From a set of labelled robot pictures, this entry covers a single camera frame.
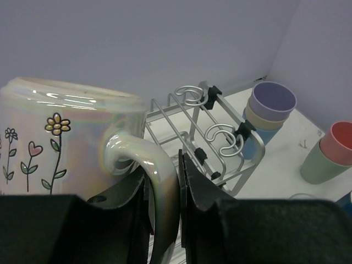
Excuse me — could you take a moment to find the lavender plastic cup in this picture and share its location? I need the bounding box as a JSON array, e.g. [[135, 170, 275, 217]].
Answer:
[[249, 81, 297, 121]]

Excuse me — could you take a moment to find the white floral ceramic mug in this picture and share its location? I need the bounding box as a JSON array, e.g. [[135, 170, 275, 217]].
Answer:
[[1, 78, 180, 263]]

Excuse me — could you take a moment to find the light green plastic cup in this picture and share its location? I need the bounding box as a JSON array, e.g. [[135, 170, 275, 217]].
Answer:
[[300, 140, 351, 185]]

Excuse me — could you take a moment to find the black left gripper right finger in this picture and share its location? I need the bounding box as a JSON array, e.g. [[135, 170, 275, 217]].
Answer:
[[178, 152, 351, 263]]

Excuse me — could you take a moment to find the silver metal dish rack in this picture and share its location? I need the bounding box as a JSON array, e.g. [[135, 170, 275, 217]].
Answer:
[[146, 81, 266, 197]]

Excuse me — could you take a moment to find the beige plastic cup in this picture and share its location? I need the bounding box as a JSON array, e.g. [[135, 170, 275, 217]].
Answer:
[[244, 105, 288, 130]]

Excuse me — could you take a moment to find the salmon pink plastic cup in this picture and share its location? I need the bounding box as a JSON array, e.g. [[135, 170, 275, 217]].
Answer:
[[320, 121, 351, 166]]

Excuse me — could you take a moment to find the light blue plastic cup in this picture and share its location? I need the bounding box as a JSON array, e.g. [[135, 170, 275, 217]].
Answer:
[[241, 126, 280, 161]]

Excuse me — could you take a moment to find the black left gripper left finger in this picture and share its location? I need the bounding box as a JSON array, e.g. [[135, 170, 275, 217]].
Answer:
[[1, 168, 150, 263]]

